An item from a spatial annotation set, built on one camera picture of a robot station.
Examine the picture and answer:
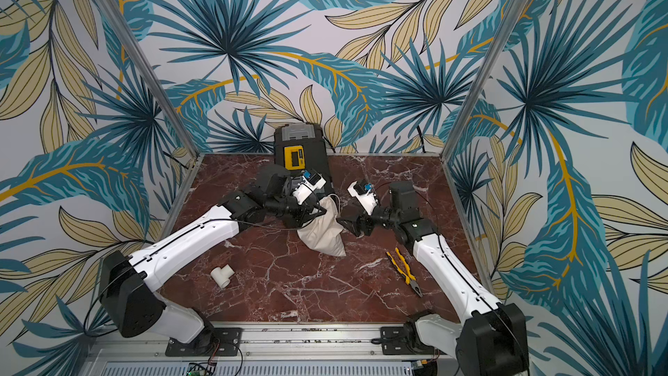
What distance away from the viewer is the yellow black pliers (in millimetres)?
849

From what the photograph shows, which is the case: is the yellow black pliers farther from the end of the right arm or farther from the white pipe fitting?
the white pipe fitting

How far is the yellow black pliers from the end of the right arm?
0.26 metres

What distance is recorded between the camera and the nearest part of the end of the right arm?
675mm
